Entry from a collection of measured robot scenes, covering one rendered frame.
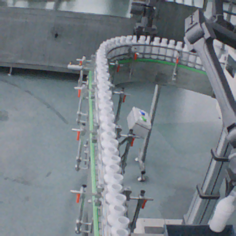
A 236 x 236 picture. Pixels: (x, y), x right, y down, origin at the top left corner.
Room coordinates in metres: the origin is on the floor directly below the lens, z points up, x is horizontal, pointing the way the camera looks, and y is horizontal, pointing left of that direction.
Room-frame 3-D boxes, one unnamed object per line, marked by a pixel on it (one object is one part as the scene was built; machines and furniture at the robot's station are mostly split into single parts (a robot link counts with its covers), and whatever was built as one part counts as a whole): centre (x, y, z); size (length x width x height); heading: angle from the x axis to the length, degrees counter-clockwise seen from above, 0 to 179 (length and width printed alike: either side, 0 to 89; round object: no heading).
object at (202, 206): (1.92, -0.58, 0.49); 0.13 x 0.13 x 0.40; 9
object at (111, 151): (1.38, 0.00, 1.08); 0.06 x 0.06 x 0.17
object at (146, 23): (2.07, -0.06, 1.51); 0.10 x 0.07 x 0.07; 99
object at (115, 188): (1.15, -0.04, 1.08); 0.06 x 0.06 x 0.17
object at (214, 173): (1.92, -0.58, 0.74); 0.11 x 0.11 x 0.40; 9
